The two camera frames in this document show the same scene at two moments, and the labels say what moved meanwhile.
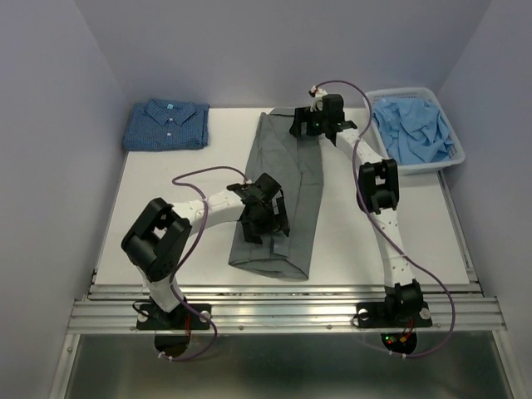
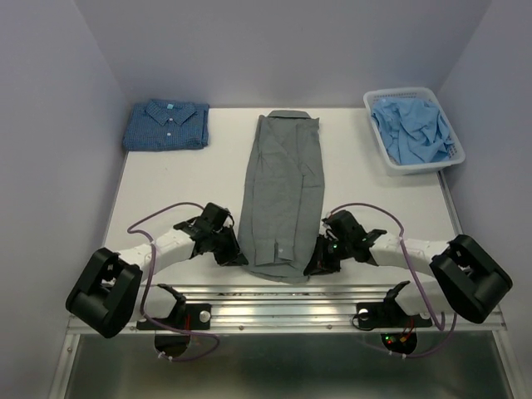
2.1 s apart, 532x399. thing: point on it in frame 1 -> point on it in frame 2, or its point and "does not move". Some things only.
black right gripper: (303, 114) -> (319, 262)
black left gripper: (251, 231) -> (231, 257)
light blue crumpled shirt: (412, 130) does not move
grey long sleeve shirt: (295, 162) does not move
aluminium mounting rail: (287, 307) does not move
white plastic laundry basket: (414, 130) does not move
